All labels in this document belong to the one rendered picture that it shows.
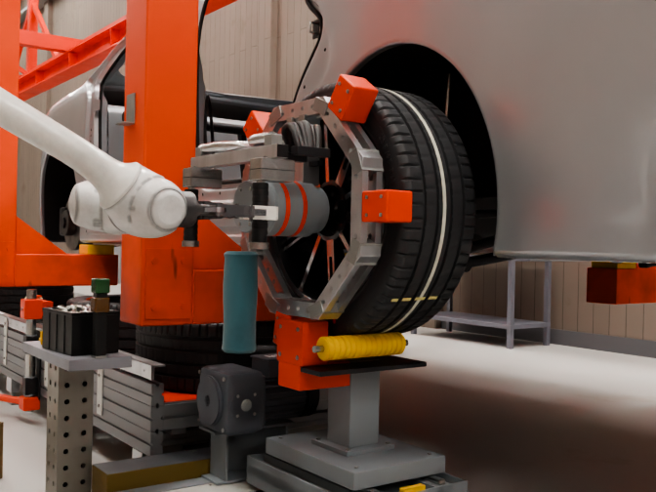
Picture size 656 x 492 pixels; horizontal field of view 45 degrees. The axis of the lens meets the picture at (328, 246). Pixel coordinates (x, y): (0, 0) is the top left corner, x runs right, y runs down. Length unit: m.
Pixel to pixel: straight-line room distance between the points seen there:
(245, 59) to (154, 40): 8.34
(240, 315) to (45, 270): 2.28
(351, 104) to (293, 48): 7.88
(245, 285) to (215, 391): 0.36
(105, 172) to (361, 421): 1.04
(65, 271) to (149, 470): 2.05
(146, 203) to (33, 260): 2.83
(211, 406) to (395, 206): 0.85
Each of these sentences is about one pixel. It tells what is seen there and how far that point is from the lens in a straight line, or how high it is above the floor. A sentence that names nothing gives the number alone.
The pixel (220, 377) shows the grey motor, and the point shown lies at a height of 0.39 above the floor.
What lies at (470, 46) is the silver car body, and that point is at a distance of 2.03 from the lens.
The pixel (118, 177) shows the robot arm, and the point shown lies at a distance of 1.43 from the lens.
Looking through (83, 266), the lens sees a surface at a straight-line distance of 4.28.
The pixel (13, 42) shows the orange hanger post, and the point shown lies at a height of 1.70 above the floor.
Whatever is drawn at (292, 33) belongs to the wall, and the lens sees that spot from 9.82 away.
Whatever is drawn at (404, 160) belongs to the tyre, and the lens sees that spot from 1.84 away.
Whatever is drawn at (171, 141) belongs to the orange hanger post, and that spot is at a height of 1.05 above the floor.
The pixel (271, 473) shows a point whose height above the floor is 0.15.
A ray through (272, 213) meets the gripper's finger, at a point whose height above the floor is 0.83.
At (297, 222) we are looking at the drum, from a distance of 1.95.
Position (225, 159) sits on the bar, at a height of 0.96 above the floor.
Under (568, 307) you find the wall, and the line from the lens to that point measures 6.56.
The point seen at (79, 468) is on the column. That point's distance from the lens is 2.46.
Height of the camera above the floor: 0.77
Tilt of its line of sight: level
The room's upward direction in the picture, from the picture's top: 1 degrees clockwise
